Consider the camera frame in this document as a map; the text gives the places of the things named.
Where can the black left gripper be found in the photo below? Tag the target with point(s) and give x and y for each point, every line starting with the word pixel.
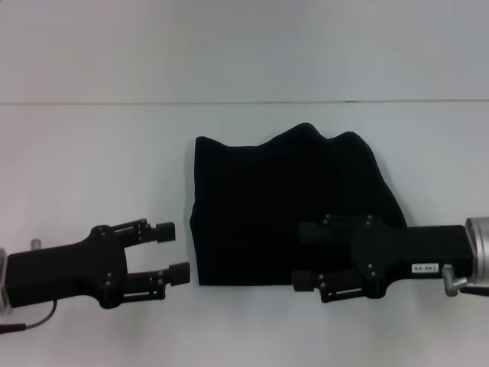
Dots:
pixel 68 271

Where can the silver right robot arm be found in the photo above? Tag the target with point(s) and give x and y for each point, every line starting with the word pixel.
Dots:
pixel 479 250

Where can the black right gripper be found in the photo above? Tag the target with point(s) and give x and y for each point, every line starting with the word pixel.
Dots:
pixel 412 256

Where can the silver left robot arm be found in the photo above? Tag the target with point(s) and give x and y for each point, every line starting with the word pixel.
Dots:
pixel 3 283

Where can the black shirt with white print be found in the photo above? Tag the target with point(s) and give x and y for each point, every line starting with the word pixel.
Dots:
pixel 290 206

